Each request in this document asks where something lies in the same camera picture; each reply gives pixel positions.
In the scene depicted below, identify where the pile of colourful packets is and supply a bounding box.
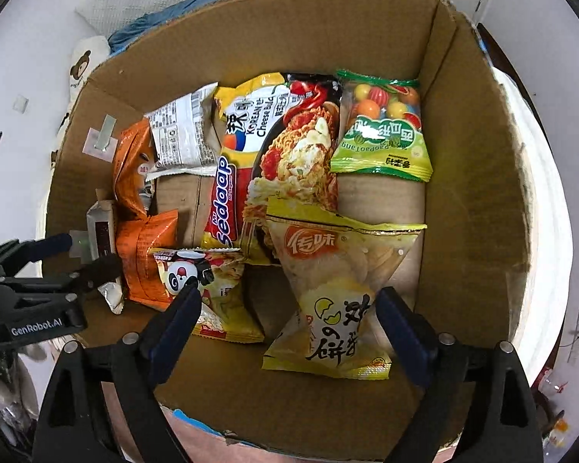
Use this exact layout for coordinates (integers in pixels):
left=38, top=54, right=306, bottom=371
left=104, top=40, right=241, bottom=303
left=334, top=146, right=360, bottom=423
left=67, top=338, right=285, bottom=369
left=535, top=367, right=575, bottom=444

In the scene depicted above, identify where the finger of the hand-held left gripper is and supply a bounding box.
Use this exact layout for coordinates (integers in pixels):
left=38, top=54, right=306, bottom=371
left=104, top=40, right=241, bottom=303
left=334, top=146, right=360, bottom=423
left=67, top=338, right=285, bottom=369
left=0, top=253, right=124, bottom=296
left=0, top=234, right=73, bottom=278

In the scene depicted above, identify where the yellow red instant noodle packet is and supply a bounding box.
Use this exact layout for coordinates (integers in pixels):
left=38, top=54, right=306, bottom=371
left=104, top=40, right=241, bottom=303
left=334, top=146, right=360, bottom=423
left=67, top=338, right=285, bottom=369
left=200, top=72, right=343, bottom=266

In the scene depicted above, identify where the white silver snack packet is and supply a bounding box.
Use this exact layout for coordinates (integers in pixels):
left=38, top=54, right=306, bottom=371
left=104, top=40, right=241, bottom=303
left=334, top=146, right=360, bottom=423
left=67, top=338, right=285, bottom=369
left=144, top=82, right=220, bottom=177

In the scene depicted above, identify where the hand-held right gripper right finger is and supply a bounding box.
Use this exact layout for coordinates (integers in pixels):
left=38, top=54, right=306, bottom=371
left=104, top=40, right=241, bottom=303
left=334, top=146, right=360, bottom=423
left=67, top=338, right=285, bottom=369
left=375, top=287, right=546, bottom=463

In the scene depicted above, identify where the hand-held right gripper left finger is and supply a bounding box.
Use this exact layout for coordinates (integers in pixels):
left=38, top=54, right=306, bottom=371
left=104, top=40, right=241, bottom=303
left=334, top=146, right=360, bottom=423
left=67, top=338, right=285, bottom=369
left=31, top=286, right=203, bottom=463

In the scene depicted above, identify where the green candy ball packet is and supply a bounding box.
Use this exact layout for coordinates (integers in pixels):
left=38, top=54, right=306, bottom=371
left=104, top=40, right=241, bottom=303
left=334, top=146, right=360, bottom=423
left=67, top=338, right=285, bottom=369
left=329, top=70, right=434, bottom=184

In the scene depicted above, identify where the blue bedsheet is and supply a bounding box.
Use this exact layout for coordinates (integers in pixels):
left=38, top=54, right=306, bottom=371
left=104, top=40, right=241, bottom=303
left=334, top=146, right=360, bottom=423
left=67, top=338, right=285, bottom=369
left=107, top=0, right=367, bottom=56

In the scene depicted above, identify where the yellow egg crisp packet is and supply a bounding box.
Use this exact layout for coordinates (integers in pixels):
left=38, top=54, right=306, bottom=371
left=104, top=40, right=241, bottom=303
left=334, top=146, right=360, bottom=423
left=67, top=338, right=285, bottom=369
left=261, top=197, right=428, bottom=381

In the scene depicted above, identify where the brown snack packet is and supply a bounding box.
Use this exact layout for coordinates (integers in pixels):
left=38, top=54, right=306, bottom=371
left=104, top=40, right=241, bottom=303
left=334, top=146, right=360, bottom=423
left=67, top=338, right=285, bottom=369
left=84, top=200, right=126, bottom=314

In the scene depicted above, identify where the orange snack packet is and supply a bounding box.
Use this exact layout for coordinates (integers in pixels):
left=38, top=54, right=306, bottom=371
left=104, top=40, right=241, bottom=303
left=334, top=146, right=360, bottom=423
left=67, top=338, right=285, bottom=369
left=115, top=209, right=180, bottom=312
left=112, top=118, right=156, bottom=218

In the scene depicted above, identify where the yellow panda snack packet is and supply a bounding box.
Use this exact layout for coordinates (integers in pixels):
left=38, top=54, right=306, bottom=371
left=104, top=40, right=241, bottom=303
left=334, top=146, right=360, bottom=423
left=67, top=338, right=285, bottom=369
left=149, top=247, right=266, bottom=344

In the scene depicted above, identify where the bear print pillow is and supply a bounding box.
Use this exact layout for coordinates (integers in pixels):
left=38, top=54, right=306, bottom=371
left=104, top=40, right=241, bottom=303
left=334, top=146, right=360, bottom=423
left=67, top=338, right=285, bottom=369
left=53, top=36, right=112, bottom=155

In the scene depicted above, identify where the cardboard box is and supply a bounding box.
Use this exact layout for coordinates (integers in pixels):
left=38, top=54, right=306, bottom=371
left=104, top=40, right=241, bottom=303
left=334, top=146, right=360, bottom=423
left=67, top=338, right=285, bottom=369
left=48, top=0, right=536, bottom=449

